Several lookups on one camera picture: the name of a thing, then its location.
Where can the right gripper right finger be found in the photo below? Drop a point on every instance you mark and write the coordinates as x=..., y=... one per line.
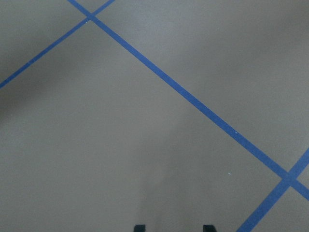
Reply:
x=209, y=228

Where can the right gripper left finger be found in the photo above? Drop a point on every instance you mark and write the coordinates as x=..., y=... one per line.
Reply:
x=140, y=228

